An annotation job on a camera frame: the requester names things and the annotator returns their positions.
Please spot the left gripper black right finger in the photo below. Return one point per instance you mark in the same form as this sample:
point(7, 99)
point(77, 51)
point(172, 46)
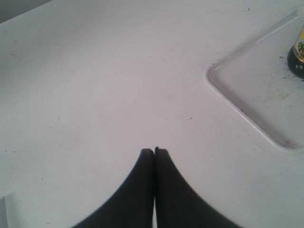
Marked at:
point(177, 204)

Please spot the dark soy sauce bottle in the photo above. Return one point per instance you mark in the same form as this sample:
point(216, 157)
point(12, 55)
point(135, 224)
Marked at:
point(295, 57)

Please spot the white plastic tray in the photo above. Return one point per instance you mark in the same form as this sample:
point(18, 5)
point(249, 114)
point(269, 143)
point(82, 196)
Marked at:
point(255, 81)

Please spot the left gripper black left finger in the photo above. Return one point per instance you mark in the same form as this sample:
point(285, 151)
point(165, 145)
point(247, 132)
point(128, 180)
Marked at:
point(131, 206)

